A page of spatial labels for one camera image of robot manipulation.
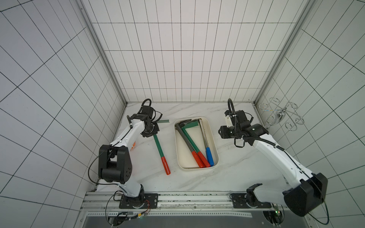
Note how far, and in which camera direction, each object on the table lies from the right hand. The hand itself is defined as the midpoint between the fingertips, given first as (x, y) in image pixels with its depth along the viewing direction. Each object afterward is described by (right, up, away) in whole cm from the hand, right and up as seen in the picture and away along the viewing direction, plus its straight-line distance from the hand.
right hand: (222, 128), depth 81 cm
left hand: (-41, -5, +7) cm, 42 cm away
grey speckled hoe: (-15, -17, +5) cm, 23 cm away
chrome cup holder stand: (+34, +10, -5) cm, 36 cm away
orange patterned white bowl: (-55, -13, +10) cm, 58 cm away
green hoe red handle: (-34, -21, +1) cm, 40 cm away
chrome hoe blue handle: (-7, -14, +6) cm, 17 cm away
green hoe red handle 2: (-11, -18, +2) cm, 21 cm away
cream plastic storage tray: (-22, -20, +6) cm, 30 cm away
